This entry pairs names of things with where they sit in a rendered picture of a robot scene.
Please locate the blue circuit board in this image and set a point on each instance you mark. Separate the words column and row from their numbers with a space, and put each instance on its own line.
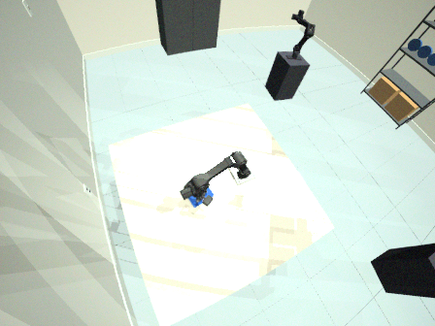
column 195, row 203

